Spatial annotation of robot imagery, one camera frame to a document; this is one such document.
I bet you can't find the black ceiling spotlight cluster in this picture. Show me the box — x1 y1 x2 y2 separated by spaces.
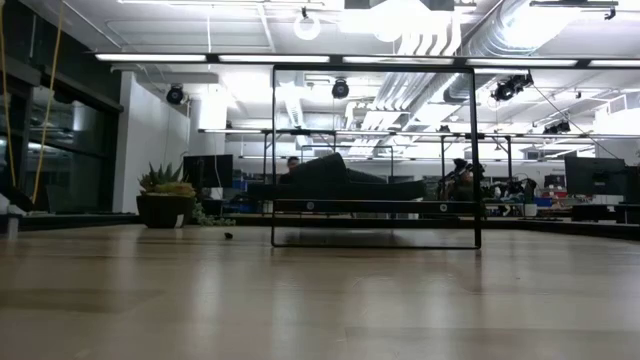
490 73 535 103

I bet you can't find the person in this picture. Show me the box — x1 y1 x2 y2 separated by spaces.
438 157 487 202
278 155 302 185

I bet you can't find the succulent in dark pot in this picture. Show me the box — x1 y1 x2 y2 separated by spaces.
135 162 197 230

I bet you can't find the green trailing plant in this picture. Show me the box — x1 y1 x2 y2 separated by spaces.
192 201 237 228

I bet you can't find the black ceiling spotlight pair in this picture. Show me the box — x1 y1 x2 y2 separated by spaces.
542 119 572 136

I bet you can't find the black beam with light strips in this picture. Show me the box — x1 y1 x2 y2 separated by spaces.
94 51 640 70

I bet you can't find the black desk equipment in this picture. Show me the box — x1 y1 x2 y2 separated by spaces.
623 166 640 225

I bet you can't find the wide black computer monitor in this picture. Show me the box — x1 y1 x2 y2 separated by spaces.
564 156 627 197

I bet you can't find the round silver ventilation duct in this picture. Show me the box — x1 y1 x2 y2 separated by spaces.
442 0 584 105

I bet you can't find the black rubber slide sandal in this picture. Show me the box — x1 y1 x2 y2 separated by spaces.
246 151 416 202

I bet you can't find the round white ring lamp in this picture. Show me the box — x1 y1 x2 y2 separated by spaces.
292 13 322 42

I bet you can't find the distant black rig frame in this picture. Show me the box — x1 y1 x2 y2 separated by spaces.
198 127 640 166

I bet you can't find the black frame wooden shelf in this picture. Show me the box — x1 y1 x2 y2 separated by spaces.
270 63 483 250

